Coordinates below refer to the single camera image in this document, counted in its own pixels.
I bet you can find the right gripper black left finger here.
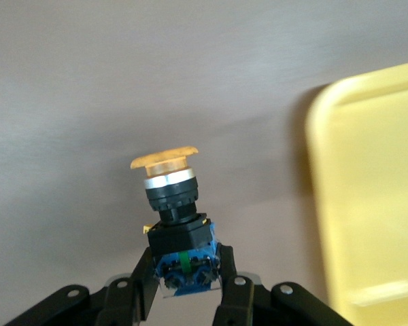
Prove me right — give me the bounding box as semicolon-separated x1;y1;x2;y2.
97;247;158;326

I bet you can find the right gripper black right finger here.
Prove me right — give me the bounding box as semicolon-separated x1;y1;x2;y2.
211;244;256;326

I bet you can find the yellow mushroom push button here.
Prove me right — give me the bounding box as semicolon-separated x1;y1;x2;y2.
129;145;222;299

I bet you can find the yellow plastic tray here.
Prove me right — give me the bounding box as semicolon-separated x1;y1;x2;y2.
305;60;408;326

